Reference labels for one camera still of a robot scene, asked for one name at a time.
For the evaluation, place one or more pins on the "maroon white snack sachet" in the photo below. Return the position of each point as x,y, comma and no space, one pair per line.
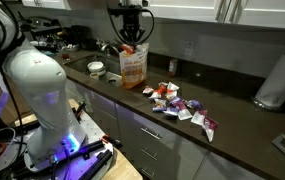
198,117
183,111
210,126

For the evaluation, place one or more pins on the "chrome faucet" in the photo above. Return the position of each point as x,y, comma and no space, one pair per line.
108,48

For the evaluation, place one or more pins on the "metal paper towel holder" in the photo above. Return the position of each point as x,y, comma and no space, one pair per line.
265,106

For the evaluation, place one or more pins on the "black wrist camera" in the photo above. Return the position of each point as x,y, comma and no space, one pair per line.
123,11

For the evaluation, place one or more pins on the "dark dish rack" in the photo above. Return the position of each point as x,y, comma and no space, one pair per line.
42,28

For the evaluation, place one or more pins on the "dark kitchen appliance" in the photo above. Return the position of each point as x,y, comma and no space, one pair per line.
80,36

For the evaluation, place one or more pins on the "white orange snack bag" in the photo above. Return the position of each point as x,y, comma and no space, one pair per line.
133,70

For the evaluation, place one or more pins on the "purple white snack sachet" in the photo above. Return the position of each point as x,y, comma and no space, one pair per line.
171,111
194,104
159,105
174,100

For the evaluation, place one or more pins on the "orange white snack sachet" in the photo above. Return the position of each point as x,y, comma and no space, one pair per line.
127,49
161,89
172,86
171,95
147,90

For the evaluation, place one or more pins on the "black clamp bar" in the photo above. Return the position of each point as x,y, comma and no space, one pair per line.
97,165
92,146

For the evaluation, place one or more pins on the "white bowl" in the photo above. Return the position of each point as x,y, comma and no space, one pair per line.
95,66

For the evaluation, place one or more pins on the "small spice bottle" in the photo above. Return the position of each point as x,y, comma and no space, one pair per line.
172,67

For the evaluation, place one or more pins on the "white wall outlet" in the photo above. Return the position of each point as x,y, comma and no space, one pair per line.
186,48

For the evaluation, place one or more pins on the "stainless steel sink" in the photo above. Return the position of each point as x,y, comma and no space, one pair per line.
80,63

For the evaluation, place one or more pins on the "white upper cabinet door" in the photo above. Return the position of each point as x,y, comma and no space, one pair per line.
182,8
268,13
47,3

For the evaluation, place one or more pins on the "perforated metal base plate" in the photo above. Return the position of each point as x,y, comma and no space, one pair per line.
92,130

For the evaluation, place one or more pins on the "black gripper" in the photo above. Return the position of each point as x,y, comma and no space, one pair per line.
130,24

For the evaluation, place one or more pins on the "small white cup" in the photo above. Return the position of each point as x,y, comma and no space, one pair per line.
94,76

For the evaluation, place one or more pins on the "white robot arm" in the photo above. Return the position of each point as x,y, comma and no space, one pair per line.
45,93

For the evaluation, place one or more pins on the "white paper towel roll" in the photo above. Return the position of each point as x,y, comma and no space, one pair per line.
278,80

